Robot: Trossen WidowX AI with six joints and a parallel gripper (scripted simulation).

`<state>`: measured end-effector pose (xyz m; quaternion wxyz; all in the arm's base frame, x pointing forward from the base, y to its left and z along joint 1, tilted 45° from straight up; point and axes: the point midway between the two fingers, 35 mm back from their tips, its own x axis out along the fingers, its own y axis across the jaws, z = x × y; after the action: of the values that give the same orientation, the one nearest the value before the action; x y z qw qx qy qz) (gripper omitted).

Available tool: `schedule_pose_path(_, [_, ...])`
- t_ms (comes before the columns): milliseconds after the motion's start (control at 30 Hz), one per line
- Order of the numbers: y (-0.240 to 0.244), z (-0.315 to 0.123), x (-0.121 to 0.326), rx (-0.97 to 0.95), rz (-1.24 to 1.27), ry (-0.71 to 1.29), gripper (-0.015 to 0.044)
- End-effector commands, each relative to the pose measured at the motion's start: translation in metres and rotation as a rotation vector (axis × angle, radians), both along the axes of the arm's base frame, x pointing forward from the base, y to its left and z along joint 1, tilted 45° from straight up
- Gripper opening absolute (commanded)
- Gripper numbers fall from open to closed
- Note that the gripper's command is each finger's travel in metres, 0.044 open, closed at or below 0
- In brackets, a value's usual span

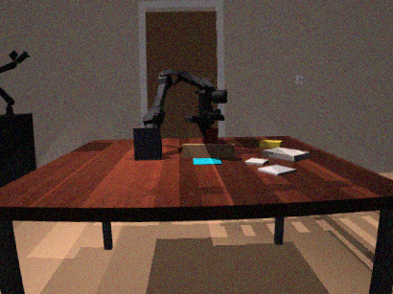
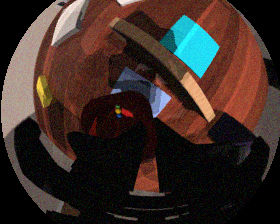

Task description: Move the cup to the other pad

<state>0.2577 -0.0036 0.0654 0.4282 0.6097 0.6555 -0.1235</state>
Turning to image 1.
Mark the yellow rectangular block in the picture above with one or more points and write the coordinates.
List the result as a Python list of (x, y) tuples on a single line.
[(270, 143)]

